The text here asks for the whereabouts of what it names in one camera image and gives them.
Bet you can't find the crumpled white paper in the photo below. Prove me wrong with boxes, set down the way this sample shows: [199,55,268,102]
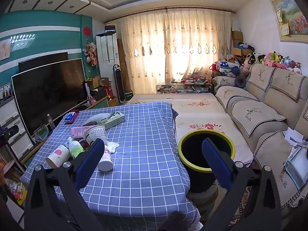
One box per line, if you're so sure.
[283,128,308,148]

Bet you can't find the white bottle with red label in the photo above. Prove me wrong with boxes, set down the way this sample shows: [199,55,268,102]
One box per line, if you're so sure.
[97,144,114,172]

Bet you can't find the black tower fan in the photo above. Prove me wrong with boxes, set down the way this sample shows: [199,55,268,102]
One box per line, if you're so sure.
[113,64,126,104]

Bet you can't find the blue checked tablecloth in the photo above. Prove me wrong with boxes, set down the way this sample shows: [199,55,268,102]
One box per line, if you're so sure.
[20,101,201,231]

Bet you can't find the paper cup with pink print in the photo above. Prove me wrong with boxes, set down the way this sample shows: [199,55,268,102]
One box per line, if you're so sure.
[46,145,71,168]

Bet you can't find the framed flower painting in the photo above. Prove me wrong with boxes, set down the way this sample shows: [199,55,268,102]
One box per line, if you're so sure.
[270,0,308,44]

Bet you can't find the pile of colourful books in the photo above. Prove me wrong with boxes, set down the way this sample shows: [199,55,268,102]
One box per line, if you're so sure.
[0,144,28,206]

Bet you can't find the glass coffee table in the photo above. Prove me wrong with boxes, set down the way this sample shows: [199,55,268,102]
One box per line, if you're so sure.
[156,78,212,94]

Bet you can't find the clear water bottle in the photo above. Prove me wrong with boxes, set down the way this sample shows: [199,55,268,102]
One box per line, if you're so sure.
[46,114,56,131]

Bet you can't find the pink packet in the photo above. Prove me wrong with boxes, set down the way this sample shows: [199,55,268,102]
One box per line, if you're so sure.
[70,126,93,139]

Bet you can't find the clear plastic pack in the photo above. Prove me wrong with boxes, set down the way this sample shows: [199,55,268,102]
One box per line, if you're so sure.
[285,146,308,190]

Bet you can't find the artificial flower decoration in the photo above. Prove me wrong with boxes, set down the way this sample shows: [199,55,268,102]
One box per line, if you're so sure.
[82,41,98,66]

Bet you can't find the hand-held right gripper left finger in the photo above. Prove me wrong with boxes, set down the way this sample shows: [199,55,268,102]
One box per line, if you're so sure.
[24,138,106,231]

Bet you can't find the pile of plush toys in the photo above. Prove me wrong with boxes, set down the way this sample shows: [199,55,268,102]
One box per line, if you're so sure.
[237,43,302,75]

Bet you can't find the black bin with yellow rim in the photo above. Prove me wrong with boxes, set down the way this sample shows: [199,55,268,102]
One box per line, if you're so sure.
[177,130,236,194]

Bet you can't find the stack of cardboard boxes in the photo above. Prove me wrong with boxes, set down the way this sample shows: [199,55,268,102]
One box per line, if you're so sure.
[231,30,252,58]

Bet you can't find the green label jar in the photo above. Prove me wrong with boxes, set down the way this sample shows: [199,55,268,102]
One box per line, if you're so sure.
[67,137,85,160]

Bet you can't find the open cardboard box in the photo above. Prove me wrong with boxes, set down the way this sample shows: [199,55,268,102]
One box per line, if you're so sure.
[86,76,102,90]

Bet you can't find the white plastic drawer unit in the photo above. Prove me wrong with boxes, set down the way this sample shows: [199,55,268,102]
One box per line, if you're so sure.
[0,97,34,160]

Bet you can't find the photo frame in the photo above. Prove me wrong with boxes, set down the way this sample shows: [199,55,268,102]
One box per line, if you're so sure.
[0,83,13,101]

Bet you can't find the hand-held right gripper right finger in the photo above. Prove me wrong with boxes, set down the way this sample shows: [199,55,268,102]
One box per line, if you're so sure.
[202,138,282,231]

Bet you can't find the beige sofa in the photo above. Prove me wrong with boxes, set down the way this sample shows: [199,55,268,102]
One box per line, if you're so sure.
[212,63,308,222]

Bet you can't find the cream embroidered curtains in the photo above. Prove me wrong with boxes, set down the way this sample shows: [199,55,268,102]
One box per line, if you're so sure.
[115,8,233,95]

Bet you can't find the white paper tub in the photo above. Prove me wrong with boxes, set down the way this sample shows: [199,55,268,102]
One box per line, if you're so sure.
[82,124,108,146]

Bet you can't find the cream floral floor mat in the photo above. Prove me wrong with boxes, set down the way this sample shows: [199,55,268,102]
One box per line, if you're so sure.
[126,93,254,167]

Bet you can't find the white standing air conditioner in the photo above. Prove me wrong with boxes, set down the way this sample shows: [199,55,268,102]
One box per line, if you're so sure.
[96,32,119,98]

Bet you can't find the green patterned carton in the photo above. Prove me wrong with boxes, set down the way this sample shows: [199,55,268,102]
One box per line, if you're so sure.
[100,111,126,130]

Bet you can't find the large curved television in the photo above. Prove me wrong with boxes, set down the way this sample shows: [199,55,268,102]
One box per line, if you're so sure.
[12,58,87,137]

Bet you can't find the small black television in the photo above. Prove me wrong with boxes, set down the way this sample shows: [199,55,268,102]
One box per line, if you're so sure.
[18,52,69,73]

